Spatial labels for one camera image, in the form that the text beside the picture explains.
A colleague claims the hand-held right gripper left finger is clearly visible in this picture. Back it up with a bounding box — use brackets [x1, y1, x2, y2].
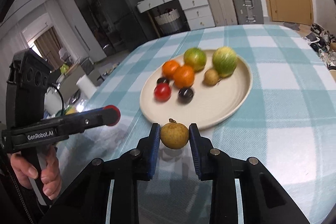
[39, 123, 161, 224]

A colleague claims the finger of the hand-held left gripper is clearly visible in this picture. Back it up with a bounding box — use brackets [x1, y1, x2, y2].
[56, 106, 118, 136]

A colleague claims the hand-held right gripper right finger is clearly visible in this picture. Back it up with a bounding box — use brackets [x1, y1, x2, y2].
[188, 123, 311, 224]

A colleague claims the brown longan with stem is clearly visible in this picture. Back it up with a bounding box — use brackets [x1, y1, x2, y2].
[160, 118, 190, 149]

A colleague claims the cream round plate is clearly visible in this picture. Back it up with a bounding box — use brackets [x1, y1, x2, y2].
[140, 49, 252, 131]

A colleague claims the red cherry tomato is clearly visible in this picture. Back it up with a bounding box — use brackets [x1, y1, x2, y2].
[154, 83, 172, 102]

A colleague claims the large orange mandarin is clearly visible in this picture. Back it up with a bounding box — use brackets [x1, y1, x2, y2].
[173, 65, 195, 89]

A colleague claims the small orange mandarin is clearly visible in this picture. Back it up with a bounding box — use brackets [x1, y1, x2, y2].
[162, 60, 181, 80]

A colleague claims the person's left hand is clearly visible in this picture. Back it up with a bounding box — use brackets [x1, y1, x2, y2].
[10, 147, 62, 201]

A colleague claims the brown curtain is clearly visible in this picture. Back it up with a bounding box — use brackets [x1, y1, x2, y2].
[34, 27, 62, 69]

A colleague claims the green yellow citrus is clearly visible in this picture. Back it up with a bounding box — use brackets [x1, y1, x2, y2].
[183, 47, 207, 72]
[212, 46, 238, 78]

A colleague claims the teal checkered tablecloth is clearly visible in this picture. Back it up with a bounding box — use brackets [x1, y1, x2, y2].
[56, 24, 336, 224]

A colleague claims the grey refrigerator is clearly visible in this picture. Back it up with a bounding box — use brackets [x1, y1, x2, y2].
[95, 0, 150, 52]

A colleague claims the dark tall cabinet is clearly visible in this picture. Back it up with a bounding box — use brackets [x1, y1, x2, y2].
[66, 0, 111, 56]

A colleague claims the woven laundry basket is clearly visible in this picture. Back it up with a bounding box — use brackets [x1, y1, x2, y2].
[154, 9, 183, 36]

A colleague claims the white drawer unit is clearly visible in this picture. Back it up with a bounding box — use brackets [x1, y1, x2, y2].
[136, 0, 216, 30]

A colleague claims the beige ribbed suitcase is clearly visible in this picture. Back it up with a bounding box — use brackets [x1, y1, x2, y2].
[200, 0, 238, 28]

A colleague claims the pile of shoes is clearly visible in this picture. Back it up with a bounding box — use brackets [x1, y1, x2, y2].
[303, 23, 336, 69]

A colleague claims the black cable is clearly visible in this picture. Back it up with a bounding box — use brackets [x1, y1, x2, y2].
[51, 84, 65, 117]

